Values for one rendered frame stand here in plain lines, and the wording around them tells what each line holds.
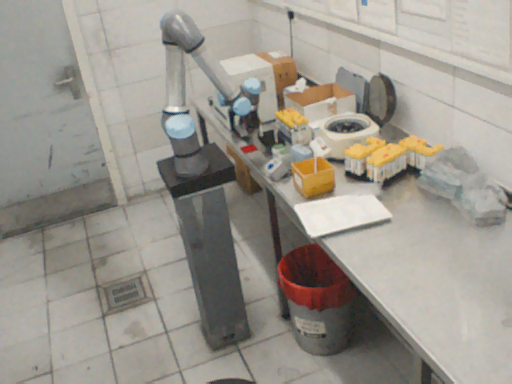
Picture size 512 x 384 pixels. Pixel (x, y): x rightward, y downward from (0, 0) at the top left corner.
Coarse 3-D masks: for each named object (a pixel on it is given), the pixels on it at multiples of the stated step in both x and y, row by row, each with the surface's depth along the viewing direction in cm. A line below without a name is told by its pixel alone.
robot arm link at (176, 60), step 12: (168, 12) 219; (168, 48) 222; (180, 48) 222; (168, 60) 225; (180, 60) 224; (168, 72) 227; (180, 72) 227; (168, 84) 229; (180, 84) 229; (168, 96) 231; (180, 96) 231; (168, 108) 232; (180, 108) 233
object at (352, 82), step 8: (336, 72) 294; (344, 72) 284; (352, 72) 277; (336, 80) 296; (344, 80) 286; (352, 80) 277; (360, 80) 268; (352, 88) 278; (360, 88) 269; (360, 96) 270; (360, 104) 271; (360, 112) 272
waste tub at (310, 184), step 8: (304, 160) 222; (312, 160) 223; (320, 160) 224; (296, 168) 222; (304, 168) 223; (312, 168) 225; (320, 168) 226; (328, 168) 218; (296, 176) 218; (304, 176) 210; (312, 176) 211; (320, 176) 212; (328, 176) 213; (296, 184) 221; (304, 184) 212; (312, 184) 213; (320, 184) 214; (328, 184) 215; (304, 192) 214; (312, 192) 214; (320, 192) 215; (328, 192) 217
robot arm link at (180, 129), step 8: (168, 120) 226; (176, 120) 225; (184, 120) 224; (192, 120) 225; (168, 128) 223; (176, 128) 221; (184, 128) 221; (192, 128) 224; (168, 136) 228; (176, 136) 222; (184, 136) 222; (192, 136) 225; (176, 144) 225; (184, 144) 224; (192, 144) 226; (176, 152) 227; (184, 152) 226
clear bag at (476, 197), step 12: (480, 168) 191; (468, 180) 190; (480, 180) 186; (492, 180) 188; (456, 192) 196; (468, 192) 187; (480, 192) 184; (492, 192) 183; (456, 204) 195; (468, 204) 187; (480, 204) 184; (492, 204) 183; (504, 204) 184; (468, 216) 187; (480, 216) 183; (492, 216) 183; (504, 216) 184
